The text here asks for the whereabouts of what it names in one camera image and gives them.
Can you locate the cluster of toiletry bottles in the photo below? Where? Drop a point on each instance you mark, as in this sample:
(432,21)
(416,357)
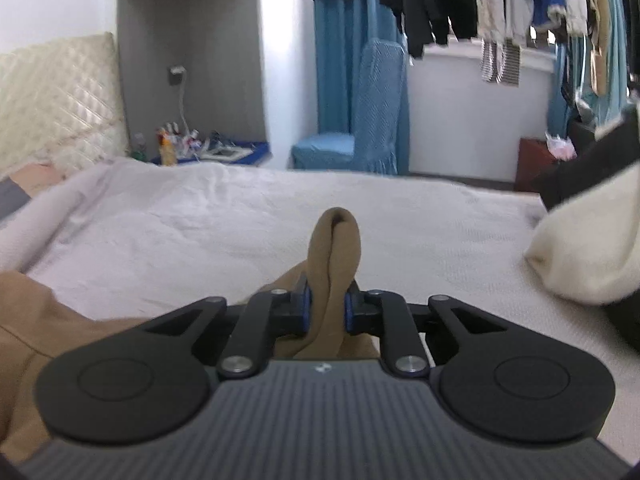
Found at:
(170,147)

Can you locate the cream sweater with striped cuff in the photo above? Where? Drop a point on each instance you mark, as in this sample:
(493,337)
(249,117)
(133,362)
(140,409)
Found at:
(590,250)

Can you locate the cream quilted headboard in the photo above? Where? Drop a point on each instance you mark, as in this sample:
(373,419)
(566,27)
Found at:
(55,100)

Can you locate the blue curtain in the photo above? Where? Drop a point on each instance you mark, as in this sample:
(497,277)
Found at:
(335,60)

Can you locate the black garment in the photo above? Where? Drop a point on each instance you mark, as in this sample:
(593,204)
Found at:
(590,170)

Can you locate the red-brown box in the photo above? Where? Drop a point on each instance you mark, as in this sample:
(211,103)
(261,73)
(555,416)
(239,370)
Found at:
(532,165)

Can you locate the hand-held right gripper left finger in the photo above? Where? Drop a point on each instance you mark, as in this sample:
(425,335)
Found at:
(305,305)

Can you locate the wall socket with charger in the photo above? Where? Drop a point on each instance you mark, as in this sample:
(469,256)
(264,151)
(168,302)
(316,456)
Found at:
(176,76)

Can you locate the blue nightstand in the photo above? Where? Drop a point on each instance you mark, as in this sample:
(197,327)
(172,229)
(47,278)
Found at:
(257,155)

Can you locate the patchwork pillow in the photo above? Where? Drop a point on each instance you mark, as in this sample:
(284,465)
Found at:
(25,182)

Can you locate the black hanging clothes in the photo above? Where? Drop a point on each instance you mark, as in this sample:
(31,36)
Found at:
(425,0)

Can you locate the striped hanging garment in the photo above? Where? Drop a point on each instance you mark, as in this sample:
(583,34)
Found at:
(500,65)

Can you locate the brown hoodie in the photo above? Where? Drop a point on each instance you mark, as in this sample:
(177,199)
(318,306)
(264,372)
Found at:
(335,245)

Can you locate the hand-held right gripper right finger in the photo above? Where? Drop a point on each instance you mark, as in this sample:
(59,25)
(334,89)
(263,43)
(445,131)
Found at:
(350,310)

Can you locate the row of hanging clothes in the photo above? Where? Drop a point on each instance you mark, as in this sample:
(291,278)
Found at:
(575,75)

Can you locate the blue covered chair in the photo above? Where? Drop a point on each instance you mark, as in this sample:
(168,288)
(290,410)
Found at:
(375,110)

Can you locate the pink plastic bag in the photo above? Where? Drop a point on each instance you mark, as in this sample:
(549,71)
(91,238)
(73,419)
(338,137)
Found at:
(560,147)

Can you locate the tan hanging garment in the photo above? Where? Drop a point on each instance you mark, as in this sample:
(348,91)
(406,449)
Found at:
(600,35)

